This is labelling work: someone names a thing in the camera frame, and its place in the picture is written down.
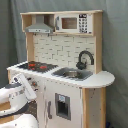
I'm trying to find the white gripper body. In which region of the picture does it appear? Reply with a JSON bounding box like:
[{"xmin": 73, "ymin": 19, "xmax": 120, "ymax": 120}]
[{"xmin": 11, "ymin": 73, "xmax": 37, "ymax": 101}]

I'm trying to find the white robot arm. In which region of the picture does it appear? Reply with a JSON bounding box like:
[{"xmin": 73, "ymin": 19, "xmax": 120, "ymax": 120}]
[{"xmin": 0, "ymin": 73, "xmax": 39, "ymax": 128}]

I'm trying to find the wooden toy kitchen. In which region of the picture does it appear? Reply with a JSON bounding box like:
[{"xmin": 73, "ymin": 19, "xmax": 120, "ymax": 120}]
[{"xmin": 8, "ymin": 10, "xmax": 115, "ymax": 128}]

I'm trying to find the right oven knob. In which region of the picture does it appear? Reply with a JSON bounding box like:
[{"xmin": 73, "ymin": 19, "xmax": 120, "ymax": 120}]
[{"xmin": 32, "ymin": 81, "xmax": 38, "ymax": 87}]

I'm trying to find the black toy stovetop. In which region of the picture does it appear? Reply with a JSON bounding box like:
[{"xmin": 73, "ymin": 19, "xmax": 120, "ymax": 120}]
[{"xmin": 20, "ymin": 61, "xmax": 56, "ymax": 72}]

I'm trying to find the grey ice dispenser panel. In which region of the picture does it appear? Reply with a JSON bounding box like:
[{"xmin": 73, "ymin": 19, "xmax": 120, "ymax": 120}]
[{"xmin": 55, "ymin": 93, "xmax": 71, "ymax": 120}]

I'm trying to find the grey range hood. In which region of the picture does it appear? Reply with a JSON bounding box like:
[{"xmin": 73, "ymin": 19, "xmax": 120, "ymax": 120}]
[{"xmin": 25, "ymin": 15, "xmax": 53, "ymax": 34}]

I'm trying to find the grey toy sink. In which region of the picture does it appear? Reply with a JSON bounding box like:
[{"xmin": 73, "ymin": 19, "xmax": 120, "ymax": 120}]
[{"xmin": 52, "ymin": 67, "xmax": 92, "ymax": 81}]

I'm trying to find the black toy faucet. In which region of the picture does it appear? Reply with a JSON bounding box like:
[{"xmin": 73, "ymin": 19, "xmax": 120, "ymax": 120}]
[{"xmin": 76, "ymin": 50, "xmax": 94, "ymax": 70}]

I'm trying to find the white toy microwave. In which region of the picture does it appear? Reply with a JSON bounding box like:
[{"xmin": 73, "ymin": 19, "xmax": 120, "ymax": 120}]
[{"xmin": 55, "ymin": 14, "xmax": 93, "ymax": 34}]

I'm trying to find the grey backdrop curtain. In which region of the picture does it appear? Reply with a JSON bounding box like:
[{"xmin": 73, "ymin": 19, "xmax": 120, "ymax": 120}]
[{"xmin": 0, "ymin": 0, "xmax": 128, "ymax": 128}]

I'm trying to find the grey cupboard door handle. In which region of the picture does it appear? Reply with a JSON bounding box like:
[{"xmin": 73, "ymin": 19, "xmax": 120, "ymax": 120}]
[{"xmin": 47, "ymin": 101, "xmax": 52, "ymax": 119}]

